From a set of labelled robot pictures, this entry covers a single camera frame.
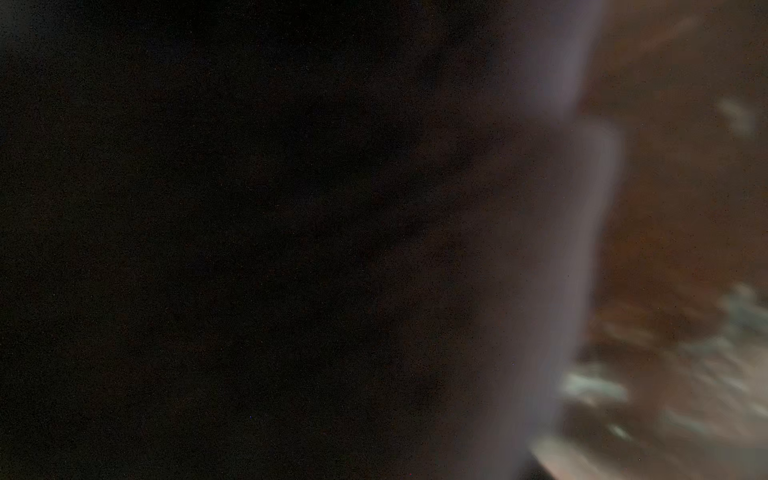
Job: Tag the purple long pants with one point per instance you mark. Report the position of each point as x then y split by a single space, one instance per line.
292 239

